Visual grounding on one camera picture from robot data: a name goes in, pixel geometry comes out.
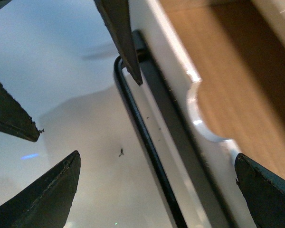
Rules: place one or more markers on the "black left-edge right gripper finger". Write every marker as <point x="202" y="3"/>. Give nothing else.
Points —
<point x="14" y="120"/>

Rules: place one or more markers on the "white drawer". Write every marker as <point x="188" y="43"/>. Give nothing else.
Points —
<point x="225" y="68"/>

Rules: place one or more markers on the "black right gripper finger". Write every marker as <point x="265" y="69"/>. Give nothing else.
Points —
<point x="116" y="17"/>
<point x="263" y="191"/>
<point x="46" y="202"/>

